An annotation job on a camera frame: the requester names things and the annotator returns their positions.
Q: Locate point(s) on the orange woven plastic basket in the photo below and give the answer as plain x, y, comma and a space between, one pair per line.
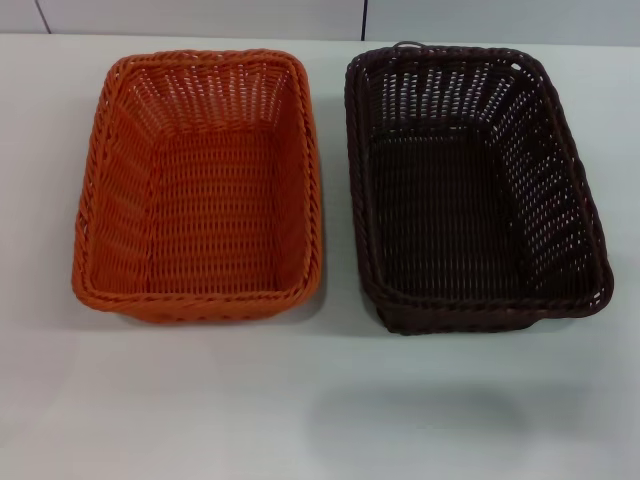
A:
210, 200

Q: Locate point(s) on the black vertical wall strip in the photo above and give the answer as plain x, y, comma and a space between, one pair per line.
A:
365, 20

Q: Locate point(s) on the dark brown woven plastic basket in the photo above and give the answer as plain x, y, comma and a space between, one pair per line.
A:
450, 215

